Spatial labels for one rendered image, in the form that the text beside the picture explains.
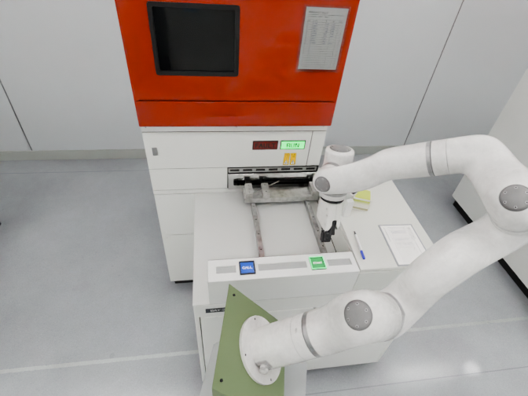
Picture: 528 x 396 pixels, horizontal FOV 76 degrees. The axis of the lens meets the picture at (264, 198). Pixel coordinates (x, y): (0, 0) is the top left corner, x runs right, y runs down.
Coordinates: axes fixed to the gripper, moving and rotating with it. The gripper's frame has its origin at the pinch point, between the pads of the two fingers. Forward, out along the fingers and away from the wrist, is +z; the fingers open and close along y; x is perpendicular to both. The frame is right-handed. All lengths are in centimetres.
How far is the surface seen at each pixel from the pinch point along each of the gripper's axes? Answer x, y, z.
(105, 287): -108, -84, 96
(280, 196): -5, -50, 13
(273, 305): -15.4, -2.8, 34.3
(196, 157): -44, -59, -4
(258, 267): -21.8, -3.9, 15.4
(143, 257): -87, -107, 91
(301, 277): -7.0, 0.8, 17.4
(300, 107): 0, -48, -31
